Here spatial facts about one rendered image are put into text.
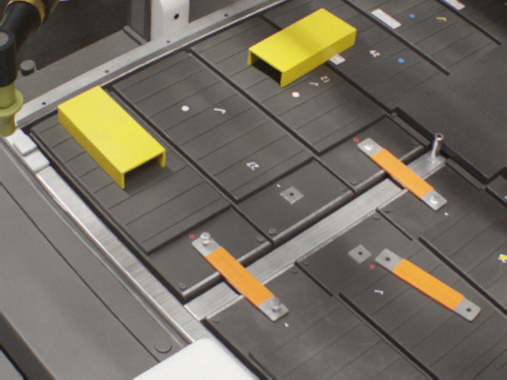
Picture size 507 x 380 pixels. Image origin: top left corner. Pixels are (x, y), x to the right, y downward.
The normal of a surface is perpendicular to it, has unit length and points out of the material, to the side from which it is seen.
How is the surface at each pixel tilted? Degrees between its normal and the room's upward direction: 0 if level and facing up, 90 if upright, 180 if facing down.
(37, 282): 0
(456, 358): 0
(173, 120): 0
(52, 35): 90
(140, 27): 90
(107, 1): 90
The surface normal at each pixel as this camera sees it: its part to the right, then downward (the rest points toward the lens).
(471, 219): 0.07, -0.70
